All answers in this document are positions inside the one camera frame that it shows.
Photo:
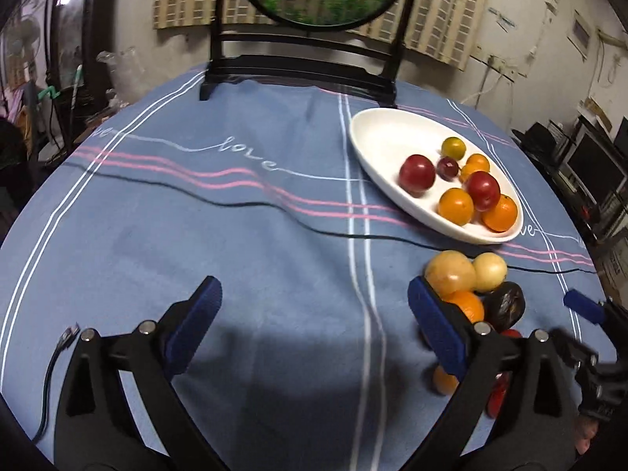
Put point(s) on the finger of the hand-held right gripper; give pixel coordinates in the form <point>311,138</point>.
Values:
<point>584,306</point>
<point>576,351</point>

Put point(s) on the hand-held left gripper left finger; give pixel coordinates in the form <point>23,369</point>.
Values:
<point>194,324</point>

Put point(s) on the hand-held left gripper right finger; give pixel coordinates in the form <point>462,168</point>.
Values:
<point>436,328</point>

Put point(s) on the orange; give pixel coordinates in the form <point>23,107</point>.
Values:
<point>455,205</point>
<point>444,380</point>
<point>468,306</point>
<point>478,162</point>

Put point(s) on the pale peach fruit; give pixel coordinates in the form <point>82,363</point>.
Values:
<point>450,272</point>

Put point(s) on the dark purple mangosteen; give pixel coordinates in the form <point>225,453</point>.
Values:
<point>508,304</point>

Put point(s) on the pale tan round fruit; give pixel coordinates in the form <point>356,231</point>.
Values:
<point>489,271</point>

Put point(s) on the small dark red plum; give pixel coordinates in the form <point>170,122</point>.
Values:
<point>498,392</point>
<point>447,168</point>

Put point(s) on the deep orange tangerine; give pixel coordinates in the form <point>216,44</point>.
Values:
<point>500,213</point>

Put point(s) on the large red plum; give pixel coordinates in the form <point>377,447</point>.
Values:
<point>483,190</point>
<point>417,172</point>

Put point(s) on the yellow-green plum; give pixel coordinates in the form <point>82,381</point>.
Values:
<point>453,147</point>

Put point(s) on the white oval plate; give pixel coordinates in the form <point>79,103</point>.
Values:
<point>382,147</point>

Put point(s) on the person's right hand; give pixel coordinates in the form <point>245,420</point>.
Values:
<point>584,436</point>

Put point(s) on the blue striped tablecloth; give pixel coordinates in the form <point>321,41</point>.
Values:
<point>245,235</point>

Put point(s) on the computer monitor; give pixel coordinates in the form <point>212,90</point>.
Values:
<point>596,164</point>

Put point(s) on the black computer desk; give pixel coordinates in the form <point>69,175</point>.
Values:
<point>554,157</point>

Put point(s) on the black speaker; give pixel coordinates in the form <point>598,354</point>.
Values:
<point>622,137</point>

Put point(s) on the black hat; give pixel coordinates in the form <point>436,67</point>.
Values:
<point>537,135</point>

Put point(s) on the cardboard box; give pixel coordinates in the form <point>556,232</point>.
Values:
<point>598,113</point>

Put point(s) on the clear plastic bag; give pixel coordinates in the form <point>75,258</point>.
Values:
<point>125,73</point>

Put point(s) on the green plastic hook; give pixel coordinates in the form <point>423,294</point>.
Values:
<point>49,93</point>

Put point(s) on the dark wooden framed panel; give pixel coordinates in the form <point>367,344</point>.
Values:
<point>73,34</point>

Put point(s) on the beige checked curtain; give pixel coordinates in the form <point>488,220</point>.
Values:
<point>441,10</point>

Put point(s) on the standing fan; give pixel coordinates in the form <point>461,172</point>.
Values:
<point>22,41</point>

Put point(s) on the white framed wall panel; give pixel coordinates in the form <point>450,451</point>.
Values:
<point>581,34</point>

